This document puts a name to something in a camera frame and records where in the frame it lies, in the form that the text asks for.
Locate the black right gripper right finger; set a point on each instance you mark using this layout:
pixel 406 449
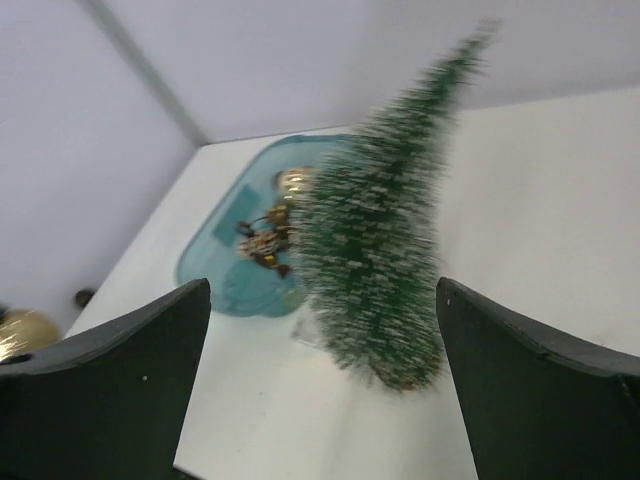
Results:
pixel 538 403

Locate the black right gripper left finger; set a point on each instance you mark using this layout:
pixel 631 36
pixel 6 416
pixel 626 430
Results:
pixel 109 402

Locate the dark brown bauble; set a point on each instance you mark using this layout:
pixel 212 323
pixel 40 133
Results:
pixel 83 297

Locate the clear battery box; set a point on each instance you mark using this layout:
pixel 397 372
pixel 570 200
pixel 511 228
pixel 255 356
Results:
pixel 306 331

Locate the small green christmas tree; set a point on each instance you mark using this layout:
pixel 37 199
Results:
pixel 367 246

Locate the brown ribbon bow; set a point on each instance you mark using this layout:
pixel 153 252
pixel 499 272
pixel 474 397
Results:
pixel 275 217

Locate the teal plastic tray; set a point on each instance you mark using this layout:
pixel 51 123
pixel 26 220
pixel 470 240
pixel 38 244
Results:
pixel 239 286

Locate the snowy pine cone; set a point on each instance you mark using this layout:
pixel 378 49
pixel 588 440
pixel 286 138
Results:
pixel 263 242

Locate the silver ribbed bauble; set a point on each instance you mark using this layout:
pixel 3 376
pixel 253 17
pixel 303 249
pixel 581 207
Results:
pixel 291 183

